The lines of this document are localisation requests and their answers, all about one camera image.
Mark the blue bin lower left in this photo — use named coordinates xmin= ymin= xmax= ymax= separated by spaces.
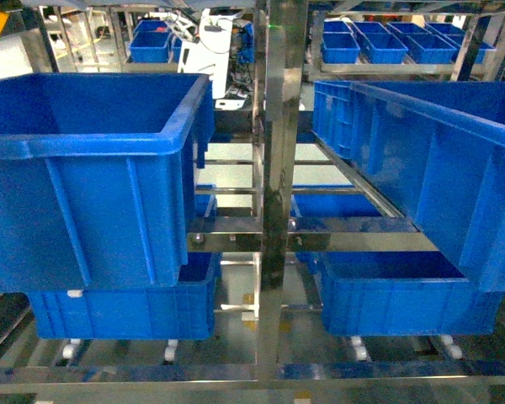
xmin=28 ymin=252 xmax=221 ymax=340

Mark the blue crate behind right bin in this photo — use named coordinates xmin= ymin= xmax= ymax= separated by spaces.
xmin=312 ymin=81 xmax=354 ymax=159

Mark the blue bin lower right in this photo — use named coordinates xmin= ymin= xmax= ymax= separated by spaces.
xmin=310 ymin=252 xmax=504 ymax=337

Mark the large blue bin upper left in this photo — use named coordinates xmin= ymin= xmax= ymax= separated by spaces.
xmin=0 ymin=73 xmax=215 ymax=293

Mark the large blue bin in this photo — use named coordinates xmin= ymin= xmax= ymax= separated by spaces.
xmin=0 ymin=73 xmax=215 ymax=293
xmin=350 ymin=82 xmax=505 ymax=291

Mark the small blue bin far shelf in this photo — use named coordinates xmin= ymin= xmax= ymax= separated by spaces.
xmin=405 ymin=34 xmax=456 ymax=64
xmin=356 ymin=34 xmax=408 ymax=64
xmin=322 ymin=33 xmax=360 ymax=64
xmin=130 ymin=31 xmax=169 ymax=63

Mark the large blue bin upper right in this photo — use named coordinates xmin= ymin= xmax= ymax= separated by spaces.
xmin=350 ymin=82 xmax=505 ymax=291

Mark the stainless steel rack frame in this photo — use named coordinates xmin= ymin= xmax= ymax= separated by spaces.
xmin=0 ymin=1 xmax=505 ymax=403

